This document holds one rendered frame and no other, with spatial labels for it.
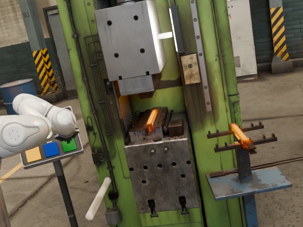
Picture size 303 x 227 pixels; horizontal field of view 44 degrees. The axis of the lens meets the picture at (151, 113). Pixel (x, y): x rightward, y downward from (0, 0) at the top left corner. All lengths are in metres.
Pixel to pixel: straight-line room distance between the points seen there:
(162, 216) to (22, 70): 7.72
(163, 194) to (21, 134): 1.35
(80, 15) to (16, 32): 7.32
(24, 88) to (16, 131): 5.54
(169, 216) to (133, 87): 0.82
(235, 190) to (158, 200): 0.53
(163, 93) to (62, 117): 1.13
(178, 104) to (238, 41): 4.83
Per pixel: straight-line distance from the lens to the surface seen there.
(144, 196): 2.32
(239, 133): 2.01
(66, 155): 2.17
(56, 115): 1.66
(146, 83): 2.13
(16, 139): 1.11
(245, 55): 7.40
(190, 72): 2.22
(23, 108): 1.59
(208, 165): 2.42
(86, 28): 2.31
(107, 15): 2.12
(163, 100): 2.64
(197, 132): 2.34
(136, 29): 2.09
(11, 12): 9.61
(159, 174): 2.24
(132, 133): 2.23
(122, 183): 2.54
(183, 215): 2.37
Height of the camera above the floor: 1.65
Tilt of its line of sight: 15 degrees down
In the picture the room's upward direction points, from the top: 11 degrees counter-clockwise
